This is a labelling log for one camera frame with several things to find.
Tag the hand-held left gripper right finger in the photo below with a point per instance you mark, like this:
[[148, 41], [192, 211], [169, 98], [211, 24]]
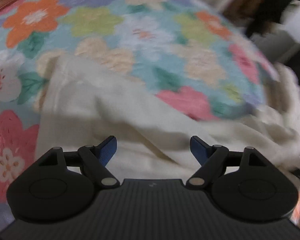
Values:
[[198, 151]]

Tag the cream white fleece garment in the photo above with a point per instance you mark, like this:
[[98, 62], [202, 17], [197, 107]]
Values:
[[140, 120]]

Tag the hanging black garment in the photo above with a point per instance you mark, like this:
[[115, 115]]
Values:
[[272, 2]]

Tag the hanging brown garment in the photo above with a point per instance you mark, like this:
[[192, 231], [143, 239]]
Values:
[[242, 2]]

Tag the floral quilt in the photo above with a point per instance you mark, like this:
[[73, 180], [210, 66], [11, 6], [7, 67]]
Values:
[[140, 42]]

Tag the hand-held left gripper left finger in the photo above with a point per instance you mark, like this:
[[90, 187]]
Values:
[[107, 151]]

